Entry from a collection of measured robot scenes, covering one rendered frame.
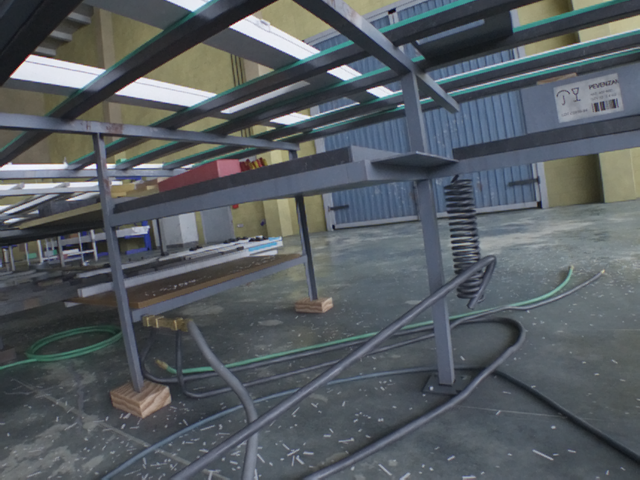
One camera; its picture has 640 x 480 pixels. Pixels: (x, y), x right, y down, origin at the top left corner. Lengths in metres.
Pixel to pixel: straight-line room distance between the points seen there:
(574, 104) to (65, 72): 1.14
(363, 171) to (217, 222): 9.18
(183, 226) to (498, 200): 7.33
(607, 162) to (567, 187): 0.72
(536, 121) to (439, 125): 6.00
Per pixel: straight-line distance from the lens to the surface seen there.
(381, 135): 7.17
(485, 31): 1.01
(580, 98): 0.92
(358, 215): 7.36
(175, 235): 10.19
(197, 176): 0.89
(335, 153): 0.63
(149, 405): 1.18
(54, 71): 1.06
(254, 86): 1.04
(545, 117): 0.92
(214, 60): 10.13
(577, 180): 6.75
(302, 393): 0.68
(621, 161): 6.43
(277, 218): 7.97
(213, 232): 9.88
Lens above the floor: 0.50
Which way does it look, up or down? 1 degrees down
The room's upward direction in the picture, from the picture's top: 8 degrees counter-clockwise
